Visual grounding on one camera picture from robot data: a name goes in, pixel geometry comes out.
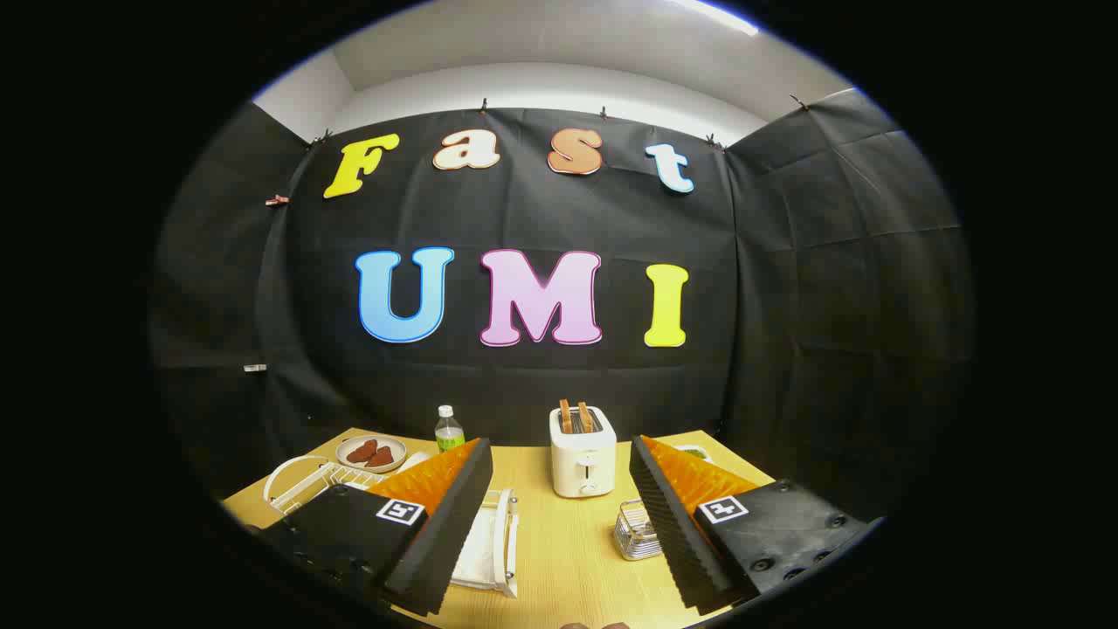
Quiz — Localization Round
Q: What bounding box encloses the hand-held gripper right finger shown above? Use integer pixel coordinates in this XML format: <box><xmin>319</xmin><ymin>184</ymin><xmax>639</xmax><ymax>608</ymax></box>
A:
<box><xmin>629</xmin><ymin>434</ymin><xmax>874</xmax><ymax>616</ymax></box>

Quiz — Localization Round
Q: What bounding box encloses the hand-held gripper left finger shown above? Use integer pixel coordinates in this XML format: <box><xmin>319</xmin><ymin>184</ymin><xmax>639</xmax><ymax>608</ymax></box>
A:
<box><xmin>258</xmin><ymin>438</ymin><xmax>494</xmax><ymax>618</ymax></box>

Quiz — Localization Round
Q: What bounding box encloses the metal wire basket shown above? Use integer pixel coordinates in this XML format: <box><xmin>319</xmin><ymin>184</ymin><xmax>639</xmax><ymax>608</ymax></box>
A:
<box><xmin>613</xmin><ymin>499</ymin><xmax>665</xmax><ymax>561</ymax></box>

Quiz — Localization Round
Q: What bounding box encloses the white wire dish rack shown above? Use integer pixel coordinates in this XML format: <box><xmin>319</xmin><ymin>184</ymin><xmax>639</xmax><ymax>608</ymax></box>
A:
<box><xmin>264</xmin><ymin>454</ymin><xmax>521</xmax><ymax>599</ymax></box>

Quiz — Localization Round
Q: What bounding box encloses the small beige plate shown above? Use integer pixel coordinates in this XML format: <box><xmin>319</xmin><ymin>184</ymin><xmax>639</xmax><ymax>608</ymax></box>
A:
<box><xmin>335</xmin><ymin>435</ymin><xmax>408</xmax><ymax>473</ymax></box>

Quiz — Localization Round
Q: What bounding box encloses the green label drink bottle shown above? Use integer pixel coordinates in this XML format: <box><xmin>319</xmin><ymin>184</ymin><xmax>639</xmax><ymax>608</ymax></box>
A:
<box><xmin>435</xmin><ymin>405</ymin><xmax>466</xmax><ymax>453</ymax></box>

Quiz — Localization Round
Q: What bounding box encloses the white toaster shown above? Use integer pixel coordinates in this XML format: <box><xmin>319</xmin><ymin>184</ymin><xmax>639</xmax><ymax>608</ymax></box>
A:
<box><xmin>549</xmin><ymin>406</ymin><xmax>618</xmax><ymax>499</ymax></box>

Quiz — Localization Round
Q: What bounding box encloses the black backdrop cloth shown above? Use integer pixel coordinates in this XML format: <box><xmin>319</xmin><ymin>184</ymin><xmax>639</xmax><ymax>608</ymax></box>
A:
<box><xmin>148</xmin><ymin>87</ymin><xmax>975</xmax><ymax>525</ymax></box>

